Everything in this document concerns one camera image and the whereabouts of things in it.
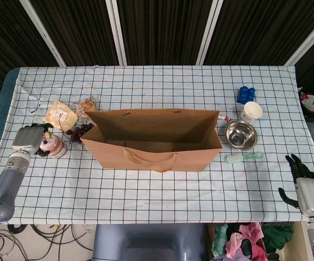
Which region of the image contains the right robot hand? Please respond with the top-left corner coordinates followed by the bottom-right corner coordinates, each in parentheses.
top-left (278, 154), bottom-right (314, 218)

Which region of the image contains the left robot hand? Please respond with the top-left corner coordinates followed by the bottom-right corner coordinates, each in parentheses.
top-left (11, 122), bottom-right (54, 158)

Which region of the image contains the pink cupcake toy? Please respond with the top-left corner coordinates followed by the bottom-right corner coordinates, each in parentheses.
top-left (40, 130), bottom-right (56, 156)

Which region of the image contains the clear plastic cookie jar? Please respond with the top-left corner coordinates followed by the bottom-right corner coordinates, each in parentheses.
top-left (49, 136), bottom-right (67, 159)

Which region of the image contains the yellow snack packet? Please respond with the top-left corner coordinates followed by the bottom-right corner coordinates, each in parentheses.
top-left (43, 100), bottom-right (78, 131)

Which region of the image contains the dark red grapes bunch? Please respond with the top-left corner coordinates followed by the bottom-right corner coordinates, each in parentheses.
top-left (60, 122), bottom-right (95, 144)

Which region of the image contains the bread bun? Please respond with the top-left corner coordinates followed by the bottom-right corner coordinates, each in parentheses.
top-left (73, 95), bottom-right (97, 120)

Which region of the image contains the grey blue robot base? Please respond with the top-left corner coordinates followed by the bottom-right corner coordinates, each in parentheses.
top-left (91, 224), bottom-right (210, 261)

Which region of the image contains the brown paper shopping bag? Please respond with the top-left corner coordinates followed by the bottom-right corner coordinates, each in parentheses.
top-left (80, 108), bottom-right (223, 173)

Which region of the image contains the dark green cloth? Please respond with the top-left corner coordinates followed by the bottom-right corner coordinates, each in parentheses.
top-left (262, 224), bottom-right (294, 251)

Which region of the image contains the green toothbrush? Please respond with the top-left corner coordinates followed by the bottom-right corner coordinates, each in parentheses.
top-left (224, 151), bottom-right (264, 164)

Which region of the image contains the pink cloth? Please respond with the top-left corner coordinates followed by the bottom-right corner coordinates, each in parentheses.
top-left (225, 222), bottom-right (268, 261)

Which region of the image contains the stainless steel bowl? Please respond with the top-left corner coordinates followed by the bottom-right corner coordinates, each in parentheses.
top-left (224, 120), bottom-right (258, 150)

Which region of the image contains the teal patterned cloth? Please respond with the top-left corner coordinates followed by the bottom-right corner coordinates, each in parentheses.
top-left (211, 224), bottom-right (228, 256)

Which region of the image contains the white paper cup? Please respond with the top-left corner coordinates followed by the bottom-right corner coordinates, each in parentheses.
top-left (240, 101), bottom-right (263, 122)

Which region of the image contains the purple cloth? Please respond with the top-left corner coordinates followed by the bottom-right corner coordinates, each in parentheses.
top-left (212, 251), bottom-right (253, 261)

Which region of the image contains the blue toy building block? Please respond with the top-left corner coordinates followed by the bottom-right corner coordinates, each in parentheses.
top-left (236, 86), bottom-right (257, 104)

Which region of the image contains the white black checked tablecloth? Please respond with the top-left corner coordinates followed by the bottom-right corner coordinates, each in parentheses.
top-left (0, 65), bottom-right (314, 225)

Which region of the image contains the black floor cable tangle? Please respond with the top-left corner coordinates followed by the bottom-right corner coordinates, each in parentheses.
top-left (0, 224), bottom-right (95, 261)

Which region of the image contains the white partition frame post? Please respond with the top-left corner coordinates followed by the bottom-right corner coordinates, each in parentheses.
top-left (105, 0), bottom-right (127, 66)
top-left (18, 0), bottom-right (67, 67)
top-left (196, 0), bottom-right (227, 66)
top-left (284, 8), bottom-right (314, 66)

